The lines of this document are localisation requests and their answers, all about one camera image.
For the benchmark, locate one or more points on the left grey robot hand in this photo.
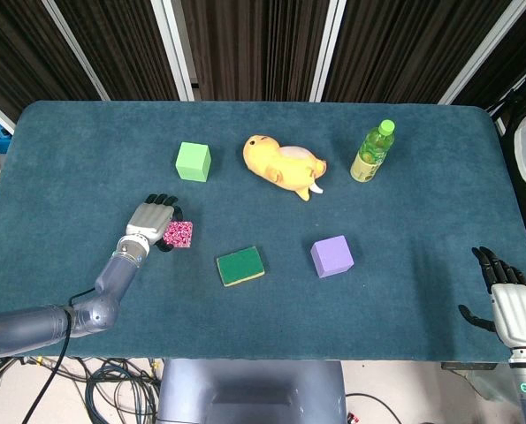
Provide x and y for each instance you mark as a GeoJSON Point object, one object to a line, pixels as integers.
{"type": "Point", "coordinates": [150, 218]}

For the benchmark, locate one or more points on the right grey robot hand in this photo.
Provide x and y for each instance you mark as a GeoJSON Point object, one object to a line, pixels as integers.
{"type": "Point", "coordinates": [519, 313]}

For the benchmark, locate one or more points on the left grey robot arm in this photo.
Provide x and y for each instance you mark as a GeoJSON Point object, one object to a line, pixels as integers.
{"type": "Point", "coordinates": [112, 282]}

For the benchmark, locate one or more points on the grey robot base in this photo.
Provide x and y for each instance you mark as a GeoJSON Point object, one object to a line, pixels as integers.
{"type": "Point", "coordinates": [245, 380]}

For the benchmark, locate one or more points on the pink patterned sponge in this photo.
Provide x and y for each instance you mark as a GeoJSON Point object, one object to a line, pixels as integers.
{"type": "Point", "coordinates": [180, 234]}

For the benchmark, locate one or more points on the green foam cube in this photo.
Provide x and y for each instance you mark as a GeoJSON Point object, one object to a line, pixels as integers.
{"type": "Point", "coordinates": [192, 161]}

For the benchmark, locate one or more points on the black flat box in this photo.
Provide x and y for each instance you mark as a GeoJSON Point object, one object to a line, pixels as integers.
{"type": "Point", "coordinates": [468, 365]}

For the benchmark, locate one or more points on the green and yellow sponge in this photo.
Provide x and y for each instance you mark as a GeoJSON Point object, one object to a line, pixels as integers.
{"type": "Point", "coordinates": [239, 265]}

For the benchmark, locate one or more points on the yellow plush toy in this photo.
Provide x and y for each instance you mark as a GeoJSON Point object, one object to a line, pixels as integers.
{"type": "Point", "coordinates": [271, 159]}

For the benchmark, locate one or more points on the teal velvet table cloth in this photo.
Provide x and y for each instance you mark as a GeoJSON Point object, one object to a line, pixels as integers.
{"type": "Point", "coordinates": [289, 318]}

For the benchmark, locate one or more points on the purple foam cube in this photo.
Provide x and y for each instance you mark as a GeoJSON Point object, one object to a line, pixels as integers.
{"type": "Point", "coordinates": [331, 256]}

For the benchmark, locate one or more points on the dark pleated curtain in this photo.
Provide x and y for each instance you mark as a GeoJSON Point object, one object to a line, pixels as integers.
{"type": "Point", "coordinates": [262, 44]}

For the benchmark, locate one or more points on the green tea bottle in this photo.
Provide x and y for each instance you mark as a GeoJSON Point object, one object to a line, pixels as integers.
{"type": "Point", "coordinates": [371, 154]}

